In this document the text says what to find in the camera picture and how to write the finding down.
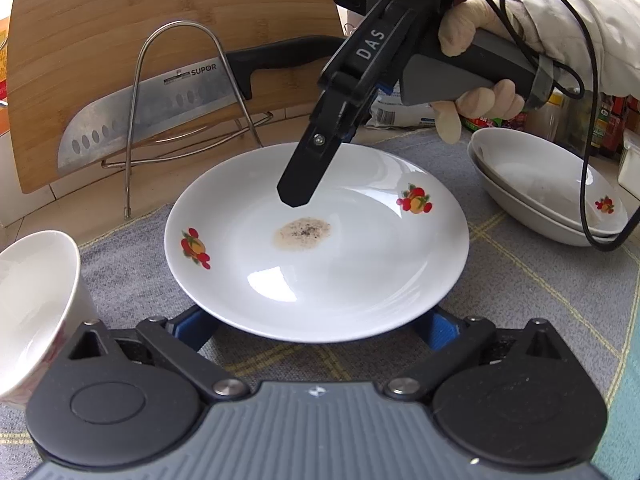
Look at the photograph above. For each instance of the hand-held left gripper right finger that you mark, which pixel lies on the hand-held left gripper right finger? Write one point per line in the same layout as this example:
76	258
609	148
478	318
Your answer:
440	332

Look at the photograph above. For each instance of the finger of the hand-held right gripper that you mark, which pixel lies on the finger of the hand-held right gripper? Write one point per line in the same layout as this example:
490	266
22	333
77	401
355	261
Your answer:
305	175
352	132

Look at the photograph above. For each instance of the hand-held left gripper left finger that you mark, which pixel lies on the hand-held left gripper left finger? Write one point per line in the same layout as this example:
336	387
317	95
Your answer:
192	327

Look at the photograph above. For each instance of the stained white fruit-print plate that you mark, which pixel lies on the stained white fruit-print plate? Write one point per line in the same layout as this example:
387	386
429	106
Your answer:
350	270

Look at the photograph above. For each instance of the white ceramic bowl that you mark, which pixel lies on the white ceramic bowl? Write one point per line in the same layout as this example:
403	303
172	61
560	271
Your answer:
35	300

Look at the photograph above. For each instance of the person's right hand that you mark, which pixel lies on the person's right hand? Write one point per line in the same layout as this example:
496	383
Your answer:
470	15

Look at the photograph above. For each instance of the white and blue food bag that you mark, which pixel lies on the white and blue food bag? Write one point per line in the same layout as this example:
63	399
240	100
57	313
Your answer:
400	116

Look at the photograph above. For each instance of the grey checked cloth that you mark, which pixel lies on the grey checked cloth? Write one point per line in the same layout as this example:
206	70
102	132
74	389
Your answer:
500	280

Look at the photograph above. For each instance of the yellow-capped spice jar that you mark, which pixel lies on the yellow-capped spice jar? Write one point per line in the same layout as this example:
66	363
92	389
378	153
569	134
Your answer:
547	120

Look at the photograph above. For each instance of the green-labelled oil bottle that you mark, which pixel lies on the green-labelled oil bottle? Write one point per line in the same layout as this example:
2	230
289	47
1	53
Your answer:
600	130

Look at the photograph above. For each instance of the red packets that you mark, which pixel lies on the red packets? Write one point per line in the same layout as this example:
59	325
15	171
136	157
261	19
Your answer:
627	120

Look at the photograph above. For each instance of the bamboo cutting board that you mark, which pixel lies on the bamboo cutting board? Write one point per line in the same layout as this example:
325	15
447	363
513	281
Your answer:
100	35

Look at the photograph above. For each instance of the white plastic box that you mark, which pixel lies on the white plastic box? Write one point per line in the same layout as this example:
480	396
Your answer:
631	167

